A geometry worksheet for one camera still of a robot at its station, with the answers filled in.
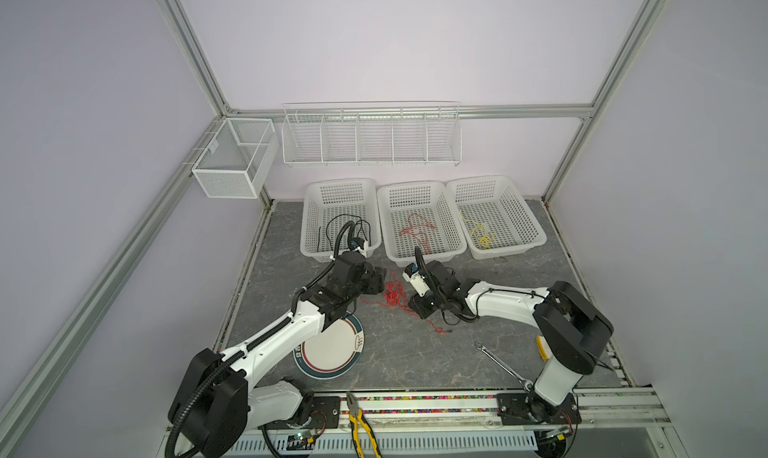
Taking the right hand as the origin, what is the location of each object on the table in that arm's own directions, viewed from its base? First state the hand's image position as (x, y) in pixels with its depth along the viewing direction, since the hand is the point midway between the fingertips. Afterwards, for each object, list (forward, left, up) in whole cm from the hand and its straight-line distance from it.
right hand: (413, 303), depth 91 cm
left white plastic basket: (+43, +33, 0) cm, 54 cm away
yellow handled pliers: (-30, +15, -1) cm, 34 cm away
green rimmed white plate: (-14, +23, -1) cm, 27 cm away
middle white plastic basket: (+38, -3, -1) cm, 38 cm away
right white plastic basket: (+37, -32, -2) cm, 49 cm away
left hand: (+3, +11, +12) cm, 17 cm away
